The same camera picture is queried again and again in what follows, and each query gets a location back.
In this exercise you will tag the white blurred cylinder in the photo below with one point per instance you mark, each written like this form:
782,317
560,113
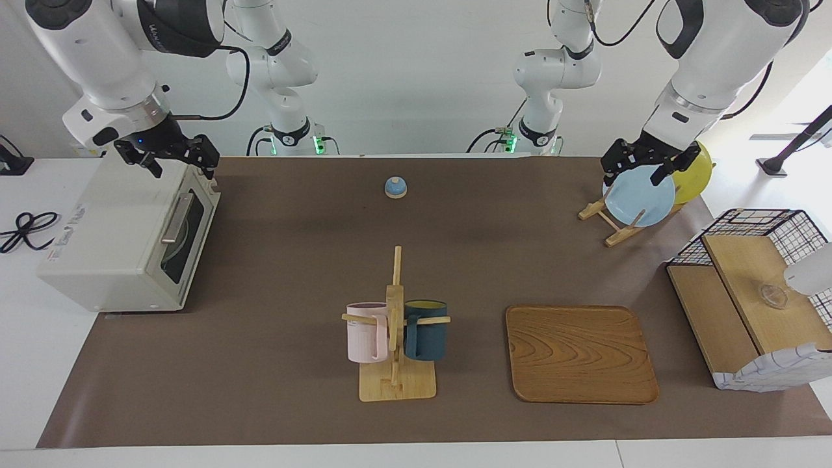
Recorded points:
812,273

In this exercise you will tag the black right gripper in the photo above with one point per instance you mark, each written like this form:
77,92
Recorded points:
159,140

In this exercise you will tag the black angled stand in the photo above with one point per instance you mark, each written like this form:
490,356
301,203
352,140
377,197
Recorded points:
790,149

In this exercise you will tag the pink mug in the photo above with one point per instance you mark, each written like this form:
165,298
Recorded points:
364,338

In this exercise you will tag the black stand base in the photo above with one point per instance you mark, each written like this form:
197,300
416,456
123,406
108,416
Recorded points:
13,166

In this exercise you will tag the small blue round knob lid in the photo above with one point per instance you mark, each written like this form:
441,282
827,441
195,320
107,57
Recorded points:
396,188

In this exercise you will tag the brown table mat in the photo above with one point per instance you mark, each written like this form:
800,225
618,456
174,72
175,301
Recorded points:
273,273

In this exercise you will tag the brown wooden tray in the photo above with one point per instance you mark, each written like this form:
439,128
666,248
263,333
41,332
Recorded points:
578,354

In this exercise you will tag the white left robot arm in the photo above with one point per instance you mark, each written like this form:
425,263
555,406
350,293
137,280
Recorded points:
715,52

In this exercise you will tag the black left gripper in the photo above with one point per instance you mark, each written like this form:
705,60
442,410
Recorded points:
640,153

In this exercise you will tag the small clear glass cup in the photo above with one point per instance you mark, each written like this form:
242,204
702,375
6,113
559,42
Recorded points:
773,296

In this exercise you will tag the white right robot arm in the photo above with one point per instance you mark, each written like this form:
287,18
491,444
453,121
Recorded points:
97,52

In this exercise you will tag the wooden mug tree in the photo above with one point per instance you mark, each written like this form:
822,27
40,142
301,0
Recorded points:
394,383

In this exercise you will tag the yellow plate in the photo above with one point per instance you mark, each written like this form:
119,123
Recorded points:
695,179

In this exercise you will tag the white checked cloth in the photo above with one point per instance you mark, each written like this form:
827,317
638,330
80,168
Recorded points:
780,370

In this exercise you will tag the light blue plate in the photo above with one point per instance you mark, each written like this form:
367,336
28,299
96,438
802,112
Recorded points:
640,198

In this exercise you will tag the wooden plate rack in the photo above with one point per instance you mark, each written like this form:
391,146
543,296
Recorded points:
614,235

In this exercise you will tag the dark teal mug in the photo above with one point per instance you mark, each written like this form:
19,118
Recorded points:
429,338

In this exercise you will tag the white toaster oven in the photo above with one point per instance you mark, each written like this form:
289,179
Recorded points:
104,234

